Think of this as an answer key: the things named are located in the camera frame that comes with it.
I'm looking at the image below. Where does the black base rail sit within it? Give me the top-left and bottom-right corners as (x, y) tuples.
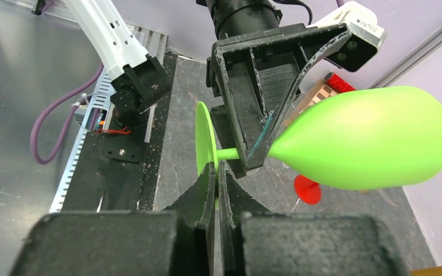
(49, 51), (180, 214)

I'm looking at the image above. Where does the green wine glass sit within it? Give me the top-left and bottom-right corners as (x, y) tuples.
(195, 85), (442, 210)

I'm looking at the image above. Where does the red glitter tube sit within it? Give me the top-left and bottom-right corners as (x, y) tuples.
(323, 72), (356, 93)

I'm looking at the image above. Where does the wooden chessboard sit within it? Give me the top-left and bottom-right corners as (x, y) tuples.
(283, 79), (338, 128)

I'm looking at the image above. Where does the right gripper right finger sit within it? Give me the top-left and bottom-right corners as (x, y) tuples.
(218, 162), (268, 275)

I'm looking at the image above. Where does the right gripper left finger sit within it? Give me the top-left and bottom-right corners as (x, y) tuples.
(159, 162), (216, 275)

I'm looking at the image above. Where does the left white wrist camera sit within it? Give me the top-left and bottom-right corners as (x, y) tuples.
(310, 1), (387, 72)

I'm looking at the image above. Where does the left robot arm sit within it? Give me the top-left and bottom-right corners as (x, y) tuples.
(66, 1), (363, 180)

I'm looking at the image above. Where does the red wine glass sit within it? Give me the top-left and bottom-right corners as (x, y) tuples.
(294, 175), (322, 205)

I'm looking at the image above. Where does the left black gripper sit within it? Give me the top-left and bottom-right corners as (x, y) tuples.
(205, 22), (353, 179)

